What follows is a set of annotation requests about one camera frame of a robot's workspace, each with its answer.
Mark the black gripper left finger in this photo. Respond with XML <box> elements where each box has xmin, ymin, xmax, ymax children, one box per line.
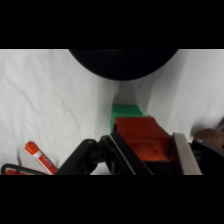
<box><xmin>55</xmin><ymin>132</ymin><xmax>155</xmax><ymax>176</ymax></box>

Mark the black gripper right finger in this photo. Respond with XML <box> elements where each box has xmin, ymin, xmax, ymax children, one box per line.
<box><xmin>171</xmin><ymin>132</ymin><xmax>224</xmax><ymax>176</ymax></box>

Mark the red cube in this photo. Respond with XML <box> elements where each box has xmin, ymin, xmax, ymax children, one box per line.
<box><xmin>113</xmin><ymin>116</ymin><xmax>173</xmax><ymax>164</ymax></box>

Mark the green cube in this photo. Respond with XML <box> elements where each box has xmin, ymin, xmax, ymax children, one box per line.
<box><xmin>109</xmin><ymin>103</ymin><xmax>145</xmax><ymax>135</ymax></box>

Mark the small brown object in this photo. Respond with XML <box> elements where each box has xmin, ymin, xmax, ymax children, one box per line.
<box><xmin>193</xmin><ymin>127</ymin><xmax>224</xmax><ymax>150</ymax></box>

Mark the red marker pen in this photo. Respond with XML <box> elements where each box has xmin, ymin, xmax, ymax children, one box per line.
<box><xmin>24</xmin><ymin>140</ymin><xmax>59</xmax><ymax>175</ymax></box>

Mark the black bowl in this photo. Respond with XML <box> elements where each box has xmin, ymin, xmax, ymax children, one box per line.
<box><xmin>67</xmin><ymin>49</ymin><xmax>180</xmax><ymax>82</ymax></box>

